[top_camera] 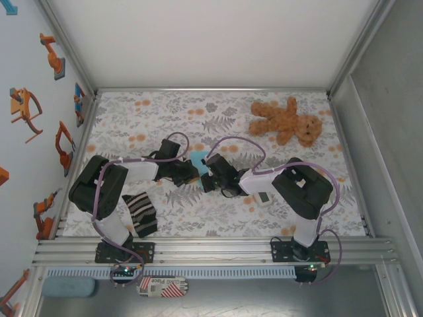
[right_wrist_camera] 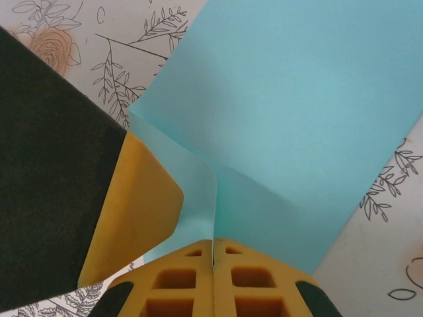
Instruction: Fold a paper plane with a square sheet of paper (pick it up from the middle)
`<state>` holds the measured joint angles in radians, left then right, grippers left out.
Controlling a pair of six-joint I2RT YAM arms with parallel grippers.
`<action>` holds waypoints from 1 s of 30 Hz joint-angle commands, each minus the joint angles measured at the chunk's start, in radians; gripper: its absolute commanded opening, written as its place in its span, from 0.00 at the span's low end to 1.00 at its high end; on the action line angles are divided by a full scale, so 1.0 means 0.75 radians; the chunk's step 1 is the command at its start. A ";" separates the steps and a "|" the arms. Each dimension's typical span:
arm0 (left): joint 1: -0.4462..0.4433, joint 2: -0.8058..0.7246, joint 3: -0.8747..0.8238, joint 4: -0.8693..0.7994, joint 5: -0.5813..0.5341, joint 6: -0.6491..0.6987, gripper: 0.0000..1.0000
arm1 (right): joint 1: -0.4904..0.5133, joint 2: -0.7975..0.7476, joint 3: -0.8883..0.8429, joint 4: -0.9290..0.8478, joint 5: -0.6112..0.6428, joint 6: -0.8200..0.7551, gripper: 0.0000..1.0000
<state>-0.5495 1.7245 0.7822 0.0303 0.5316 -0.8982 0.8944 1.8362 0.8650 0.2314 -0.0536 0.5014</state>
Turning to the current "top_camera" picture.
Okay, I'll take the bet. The light blue cloth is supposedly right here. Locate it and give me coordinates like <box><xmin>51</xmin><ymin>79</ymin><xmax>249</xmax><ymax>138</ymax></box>
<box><xmin>188</xmin><ymin>151</ymin><xmax>212</xmax><ymax>197</ymax></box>

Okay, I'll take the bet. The floral printed tablecloth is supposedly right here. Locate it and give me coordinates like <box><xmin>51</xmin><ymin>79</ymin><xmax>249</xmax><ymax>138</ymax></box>
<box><xmin>61</xmin><ymin>90</ymin><xmax>369</xmax><ymax>238</ymax></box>

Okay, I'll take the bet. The white digital timer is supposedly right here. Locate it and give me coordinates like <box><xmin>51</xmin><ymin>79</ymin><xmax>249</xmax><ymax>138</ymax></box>
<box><xmin>252</xmin><ymin>191</ymin><xmax>273</xmax><ymax>208</ymax></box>

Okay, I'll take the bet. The black and beige striped sock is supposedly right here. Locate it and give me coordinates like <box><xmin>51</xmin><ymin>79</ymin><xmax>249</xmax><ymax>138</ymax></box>
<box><xmin>121</xmin><ymin>191</ymin><xmax>159</xmax><ymax>239</ymax></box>

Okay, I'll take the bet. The brown teddy bear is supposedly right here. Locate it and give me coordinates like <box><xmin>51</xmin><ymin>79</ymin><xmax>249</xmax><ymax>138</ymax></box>
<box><xmin>247</xmin><ymin>95</ymin><xmax>324</xmax><ymax>149</ymax></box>

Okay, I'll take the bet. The red white striped case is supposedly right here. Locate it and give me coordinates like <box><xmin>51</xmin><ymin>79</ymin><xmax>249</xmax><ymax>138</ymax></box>
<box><xmin>135</xmin><ymin>275</ymin><xmax>191</xmax><ymax>299</ymax></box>

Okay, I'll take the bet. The blue and orange machine sticker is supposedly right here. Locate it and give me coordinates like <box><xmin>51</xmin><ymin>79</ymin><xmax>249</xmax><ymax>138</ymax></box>
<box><xmin>73</xmin><ymin>82</ymin><xmax>88</xmax><ymax>128</ymax></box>

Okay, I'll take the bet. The blue-grey oval pouch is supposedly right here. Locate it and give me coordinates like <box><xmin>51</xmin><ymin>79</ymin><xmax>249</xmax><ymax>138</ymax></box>
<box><xmin>42</xmin><ymin>276</ymin><xmax>97</xmax><ymax>298</ymax></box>

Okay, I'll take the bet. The orange gripper claw sticker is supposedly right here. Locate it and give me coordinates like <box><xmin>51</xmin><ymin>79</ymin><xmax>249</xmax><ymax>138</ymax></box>
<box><xmin>9</xmin><ymin>87</ymin><xmax>44</xmax><ymax>145</ymax></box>
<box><xmin>0</xmin><ymin>269</ymin><xmax>30</xmax><ymax>314</ymax></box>

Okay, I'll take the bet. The aluminium mounting rail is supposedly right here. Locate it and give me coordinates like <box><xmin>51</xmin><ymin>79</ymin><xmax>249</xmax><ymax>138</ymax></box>
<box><xmin>31</xmin><ymin>236</ymin><xmax>401</xmax><ymax>267</ymax></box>

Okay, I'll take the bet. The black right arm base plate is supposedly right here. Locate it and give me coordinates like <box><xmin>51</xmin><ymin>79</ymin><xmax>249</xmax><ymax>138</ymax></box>
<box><xmin>270</xmin><ymin>240</ymin><xmax>330</xmax><ymax>264</ymax></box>

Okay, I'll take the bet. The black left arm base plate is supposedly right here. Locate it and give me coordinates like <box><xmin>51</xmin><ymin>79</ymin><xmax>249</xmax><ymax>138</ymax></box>
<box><xmin>95</xmin><ymin>242</ymin><xmax>156</xmax><ymax>264</ymax></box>

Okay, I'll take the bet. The aluminium frame crossbar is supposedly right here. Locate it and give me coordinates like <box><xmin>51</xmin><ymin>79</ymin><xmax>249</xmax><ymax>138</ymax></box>
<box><xmin>95</xmin><ymin>87</ymin><xmax>331</xmax><ymax>94</ymax></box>

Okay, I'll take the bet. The blue slotted cable duct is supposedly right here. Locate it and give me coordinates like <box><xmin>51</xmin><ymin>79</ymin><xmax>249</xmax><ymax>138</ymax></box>
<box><xmin>46</xmin><ymin>267</ymin><xmax>297</xmax><ymax>279</ymax></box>

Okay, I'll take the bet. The aluminium table side rail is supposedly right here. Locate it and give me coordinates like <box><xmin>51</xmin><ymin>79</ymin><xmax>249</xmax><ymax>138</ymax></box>
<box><xmin>52</xmin><ymin>92</ymin><xmax>102</xmax><ymax>238</ymax></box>
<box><xmin>327</xmin><ymin>92</ymin><xmax>377</xmax><ymax>238</ymax></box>

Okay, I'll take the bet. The aluminium frame post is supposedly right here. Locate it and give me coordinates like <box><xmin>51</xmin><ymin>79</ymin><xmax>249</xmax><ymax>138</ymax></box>
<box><xmin>38</xmin><ymin>0</ymin><xmax>100</xmax><ymax>100</ymax></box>
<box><xmin>326</xmin><ymin>0</ymin><xmax>397</xmax><ymax>100</ymax></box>

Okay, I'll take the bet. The aluminium frame leg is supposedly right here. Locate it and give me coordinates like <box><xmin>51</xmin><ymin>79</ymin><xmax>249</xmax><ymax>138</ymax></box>
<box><xmin>19</xmin><ymin>265</ymin><xmax>46</xmax><ymax>317</ymax></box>
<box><xmin>375</xmin><ymin>264</ymin><xmax>418</xmax><ymax>317</ymax></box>

